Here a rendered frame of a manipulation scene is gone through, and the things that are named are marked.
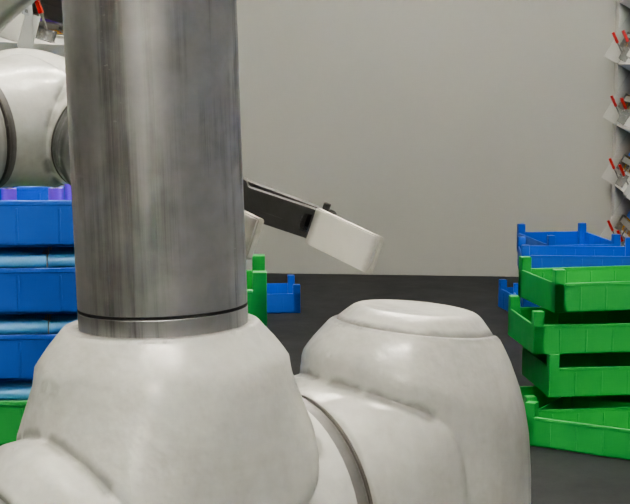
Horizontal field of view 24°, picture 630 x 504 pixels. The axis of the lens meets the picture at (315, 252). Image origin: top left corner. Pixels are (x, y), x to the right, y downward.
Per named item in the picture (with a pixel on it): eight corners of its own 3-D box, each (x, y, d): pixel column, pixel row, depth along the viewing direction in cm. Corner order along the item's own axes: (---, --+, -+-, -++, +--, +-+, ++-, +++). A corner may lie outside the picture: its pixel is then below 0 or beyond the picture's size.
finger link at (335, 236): (303, 242, 116) (309, 243, 116) (366, 273, 111) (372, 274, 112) (315, 207, 115) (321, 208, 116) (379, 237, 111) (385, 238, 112)
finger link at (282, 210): (182, 207, 116) (184, 205, 118) (315, 251, 117) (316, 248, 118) (197, 161, 116) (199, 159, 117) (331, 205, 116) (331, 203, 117)
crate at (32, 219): (231, 226, 193) (230, 166, 191) (229, 246, 173) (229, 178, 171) (2, 228, 191) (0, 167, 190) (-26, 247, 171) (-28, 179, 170)
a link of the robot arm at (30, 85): (140, 187, 129) (14, 214, 120) (40, 135, 139) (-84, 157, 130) (148, 69, 125) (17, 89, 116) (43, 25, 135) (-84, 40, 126)
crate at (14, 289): (231, 286, 194) (231, 226, 193) (230, 312, 174) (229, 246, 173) (4, 288, 192) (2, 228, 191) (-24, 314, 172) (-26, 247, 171)
